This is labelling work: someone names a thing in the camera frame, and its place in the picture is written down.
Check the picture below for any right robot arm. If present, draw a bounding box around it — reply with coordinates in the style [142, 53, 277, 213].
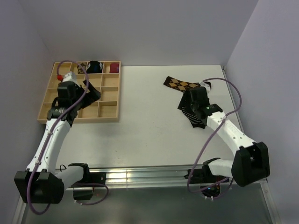
[179, 86, 270, 187]

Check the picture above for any rolled black blue sock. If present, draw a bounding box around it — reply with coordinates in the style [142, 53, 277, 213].
[86, 61, 103, 74]

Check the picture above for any rolled red sock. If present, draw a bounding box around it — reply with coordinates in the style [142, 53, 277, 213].
[109, 63, 120, 73]

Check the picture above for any black white striped sock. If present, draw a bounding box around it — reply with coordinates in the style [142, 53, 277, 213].
[178, 91, 206, 129]

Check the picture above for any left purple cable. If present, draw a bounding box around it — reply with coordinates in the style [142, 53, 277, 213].
[27, 60, 109, 215]

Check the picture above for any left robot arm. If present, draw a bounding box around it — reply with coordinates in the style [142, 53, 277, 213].
[14, 80, 101, 204]

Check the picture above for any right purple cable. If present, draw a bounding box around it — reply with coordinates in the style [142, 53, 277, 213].
[186, 77, 242, 201]

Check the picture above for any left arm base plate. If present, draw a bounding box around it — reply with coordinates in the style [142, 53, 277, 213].
[71, 172, 107, 202]

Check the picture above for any brown argyle sock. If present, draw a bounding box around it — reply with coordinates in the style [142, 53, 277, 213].
[163, 76, 205, 93]

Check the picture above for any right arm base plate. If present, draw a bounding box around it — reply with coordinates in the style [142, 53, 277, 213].
[187, 166, 229, 198]

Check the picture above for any rolled argyle sock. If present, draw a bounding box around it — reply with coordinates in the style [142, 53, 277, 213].
[77, 62, 87, 74]

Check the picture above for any aluminium rail frame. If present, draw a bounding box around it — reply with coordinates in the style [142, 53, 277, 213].
[14, 65, 281, 224]

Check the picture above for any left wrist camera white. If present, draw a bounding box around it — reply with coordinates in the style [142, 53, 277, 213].
[57, 71, 77, 83]

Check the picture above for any wooden compartment tray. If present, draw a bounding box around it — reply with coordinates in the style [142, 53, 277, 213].
[37, 61, 121, 124]

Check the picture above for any purple cable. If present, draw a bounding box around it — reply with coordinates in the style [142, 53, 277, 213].
[186, 77, 242, 201]
[27, 60, 109, 215]

